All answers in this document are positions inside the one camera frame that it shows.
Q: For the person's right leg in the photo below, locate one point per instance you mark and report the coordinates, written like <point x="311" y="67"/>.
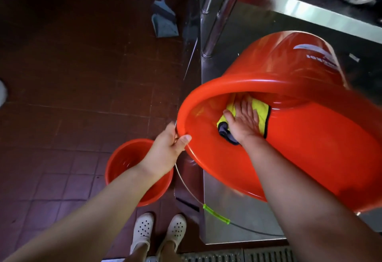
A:
<point x="168" y="252"/>

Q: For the metal floor drain grate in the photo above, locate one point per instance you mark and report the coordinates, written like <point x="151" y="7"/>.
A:
<point x="238" y="255"/>

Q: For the person's right middle finger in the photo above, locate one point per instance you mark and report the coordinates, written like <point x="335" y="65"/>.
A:
<point x="245" y="107"/>

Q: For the person's left forearm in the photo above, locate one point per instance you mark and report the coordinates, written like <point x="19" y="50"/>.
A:
<point x="89" y="223"/>

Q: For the person's right thumb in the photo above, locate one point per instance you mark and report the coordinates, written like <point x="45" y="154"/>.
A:
<point x="229" y="118"/>

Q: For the person's left hand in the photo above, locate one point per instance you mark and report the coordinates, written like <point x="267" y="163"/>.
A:
<point x="161" y="154"/>

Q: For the person's left leg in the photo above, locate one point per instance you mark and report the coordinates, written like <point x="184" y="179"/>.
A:
<point x="138" y="254"/>

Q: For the person's white right clog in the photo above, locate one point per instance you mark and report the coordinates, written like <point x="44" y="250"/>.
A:
<point x="176" y="229"/>

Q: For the yellow cleaning cloth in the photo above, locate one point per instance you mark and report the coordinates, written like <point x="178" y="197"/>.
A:
<point x="260" y="112"/>

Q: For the person's right little finger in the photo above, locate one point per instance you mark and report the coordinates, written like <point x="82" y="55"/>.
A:
<point x="256" y="116"/>

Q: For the large orange plastic bucket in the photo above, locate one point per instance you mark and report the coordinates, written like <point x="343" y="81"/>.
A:
<point x="313" y="151"/>

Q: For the person's right hand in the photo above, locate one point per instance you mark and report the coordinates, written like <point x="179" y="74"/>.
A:
<point x="243" y="127"/>

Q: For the grey dustpan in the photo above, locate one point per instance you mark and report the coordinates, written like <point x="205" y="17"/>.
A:
<point x="164" y="27"/>

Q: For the person's right forearm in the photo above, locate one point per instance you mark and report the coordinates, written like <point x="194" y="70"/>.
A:
<point x="310" y="211"/>

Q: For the small orange plastic bucket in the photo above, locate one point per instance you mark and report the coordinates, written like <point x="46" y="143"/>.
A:
<point x="125" y="157"/>

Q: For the person's left thumb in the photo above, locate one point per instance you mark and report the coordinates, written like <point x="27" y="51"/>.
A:
<point x="182" y="144"/>

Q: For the white round object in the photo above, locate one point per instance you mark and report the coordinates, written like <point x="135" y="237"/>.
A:
<point x="2" y="93"/>

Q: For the person's white left clog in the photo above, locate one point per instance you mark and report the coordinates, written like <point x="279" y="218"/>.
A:
<point x="142" y="229"/>

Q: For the person's white clog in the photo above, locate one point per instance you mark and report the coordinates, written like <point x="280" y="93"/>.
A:
<point x="176" y="229"/>
<point x="142" y="229"/>

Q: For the stainless steel table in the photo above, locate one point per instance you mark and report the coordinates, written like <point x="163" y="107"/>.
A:
<point x="238" y="211"/>

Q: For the person's leg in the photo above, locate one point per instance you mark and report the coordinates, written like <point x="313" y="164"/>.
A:
<point x="168" y="252"/>
<point x="138" y="254"/>

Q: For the thick steel table leg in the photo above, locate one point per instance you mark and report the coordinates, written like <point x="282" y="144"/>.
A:
<point x="223" y="14"/>

